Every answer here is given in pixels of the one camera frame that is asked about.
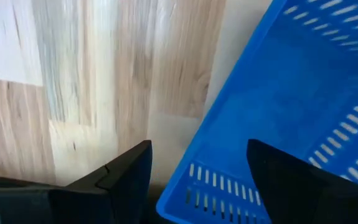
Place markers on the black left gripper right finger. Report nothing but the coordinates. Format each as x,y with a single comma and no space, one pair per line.
306,199

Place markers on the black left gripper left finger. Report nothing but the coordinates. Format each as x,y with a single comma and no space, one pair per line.
88,202

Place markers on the blue slotted plastic basket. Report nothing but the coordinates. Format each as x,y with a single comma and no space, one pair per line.
275,93

